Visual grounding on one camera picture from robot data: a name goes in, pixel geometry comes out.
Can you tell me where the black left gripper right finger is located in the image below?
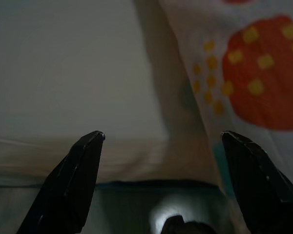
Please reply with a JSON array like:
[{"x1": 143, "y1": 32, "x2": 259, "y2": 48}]
[{"x1": 221, "y1": 130, "x2": 293, "y2": 234}]

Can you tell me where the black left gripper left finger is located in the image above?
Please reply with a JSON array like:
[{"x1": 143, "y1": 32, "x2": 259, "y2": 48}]
[{"x1": 16, "y1": 130, "x2": 106, "y2": 234}]

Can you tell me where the pink pillow with orange print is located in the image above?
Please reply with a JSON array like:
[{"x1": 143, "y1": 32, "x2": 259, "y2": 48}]
[{"x1": 133, "y1": 0, "x2": 293, "y2": 234}]

